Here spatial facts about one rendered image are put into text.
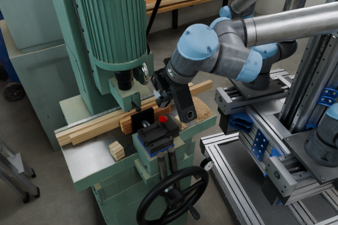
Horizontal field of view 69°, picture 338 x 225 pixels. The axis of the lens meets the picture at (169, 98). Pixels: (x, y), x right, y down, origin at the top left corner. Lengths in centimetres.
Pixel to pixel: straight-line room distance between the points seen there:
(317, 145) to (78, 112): 104
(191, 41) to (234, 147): 143
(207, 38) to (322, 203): 146
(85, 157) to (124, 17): 51
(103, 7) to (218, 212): 148
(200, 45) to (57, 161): 182
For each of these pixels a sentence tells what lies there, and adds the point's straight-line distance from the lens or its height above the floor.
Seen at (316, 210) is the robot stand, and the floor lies 21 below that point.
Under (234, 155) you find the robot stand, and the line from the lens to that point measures 182.
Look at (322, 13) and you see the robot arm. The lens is 73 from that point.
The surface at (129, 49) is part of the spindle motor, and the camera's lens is 75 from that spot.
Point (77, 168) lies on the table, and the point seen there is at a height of 90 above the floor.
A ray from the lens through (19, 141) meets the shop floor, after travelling 246.
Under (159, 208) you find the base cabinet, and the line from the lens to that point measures 135.
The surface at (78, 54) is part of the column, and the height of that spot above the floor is 115.
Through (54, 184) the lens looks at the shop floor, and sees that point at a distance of 206.
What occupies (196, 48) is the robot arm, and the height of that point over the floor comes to 138.
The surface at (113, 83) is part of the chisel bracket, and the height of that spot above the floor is 107.
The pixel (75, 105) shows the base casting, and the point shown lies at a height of 80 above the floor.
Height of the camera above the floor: 162
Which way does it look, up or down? 40 degrees down
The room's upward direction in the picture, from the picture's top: straight up
